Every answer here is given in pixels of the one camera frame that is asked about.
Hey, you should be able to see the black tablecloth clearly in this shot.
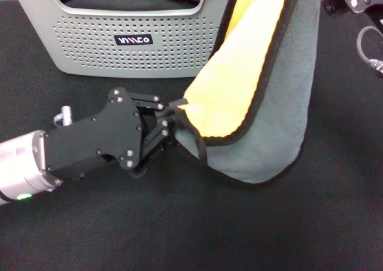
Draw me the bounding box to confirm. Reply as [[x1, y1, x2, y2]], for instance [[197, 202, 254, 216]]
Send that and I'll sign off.
[[0, 0, 383, 271]]

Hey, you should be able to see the grey perforated storage box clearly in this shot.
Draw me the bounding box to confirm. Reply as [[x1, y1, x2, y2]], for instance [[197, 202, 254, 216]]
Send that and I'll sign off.
[[11, 0, 235, 79]]

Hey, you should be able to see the grey left arm cable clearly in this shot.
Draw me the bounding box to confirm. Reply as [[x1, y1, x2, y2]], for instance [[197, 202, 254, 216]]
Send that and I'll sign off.
[[53, 105, 74, 127]]

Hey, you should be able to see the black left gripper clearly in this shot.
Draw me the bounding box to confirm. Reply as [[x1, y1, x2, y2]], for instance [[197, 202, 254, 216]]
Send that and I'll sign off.
[[43, 87, 180, 182]]

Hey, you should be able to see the grey yellow towel black trim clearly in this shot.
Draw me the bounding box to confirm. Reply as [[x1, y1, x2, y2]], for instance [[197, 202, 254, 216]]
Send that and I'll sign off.
[[167, 0, 323, 188]]

